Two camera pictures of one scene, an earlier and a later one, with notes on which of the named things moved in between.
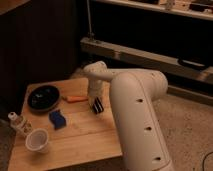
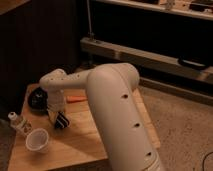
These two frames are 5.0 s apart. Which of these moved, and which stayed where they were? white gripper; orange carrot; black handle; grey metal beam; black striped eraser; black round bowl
Moved: white gripper; black striped eraser
Stayed: grey metal beam; black round bowl; black handle; orange carrot
